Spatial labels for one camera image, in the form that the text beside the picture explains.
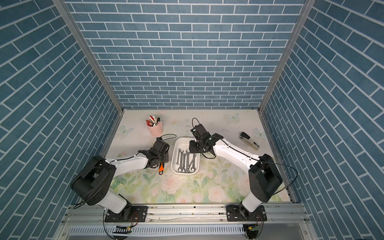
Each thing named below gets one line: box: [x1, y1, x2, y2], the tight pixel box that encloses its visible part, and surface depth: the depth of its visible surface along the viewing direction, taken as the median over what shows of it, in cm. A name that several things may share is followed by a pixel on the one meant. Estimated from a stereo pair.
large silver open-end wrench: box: [178, 149, 184, 171], surface depth 93 cm
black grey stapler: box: [238, 131, 260, 151], surface depth 101 cm
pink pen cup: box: [146, 120, 164, 137], surface depth 105 cm
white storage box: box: [171, 137, 201, 175], surface depth 92 cm
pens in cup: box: [145, 115, 161, 127], surface depth 103 cm
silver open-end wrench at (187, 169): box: [185, 149, 191, 173], surface depth 93 cm
